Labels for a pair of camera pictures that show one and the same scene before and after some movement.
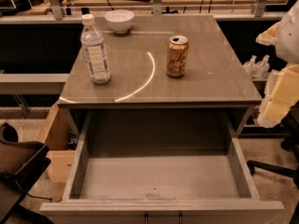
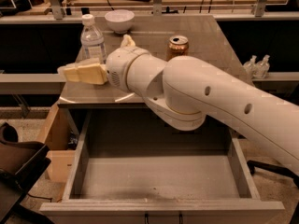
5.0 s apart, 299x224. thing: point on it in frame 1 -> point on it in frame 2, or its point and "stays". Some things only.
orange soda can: x=177 y=53 stays
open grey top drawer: x=159 y=166 stays
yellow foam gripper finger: x=269 y=37 -> x=127 y=41
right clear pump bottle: x=262 y=68 stays
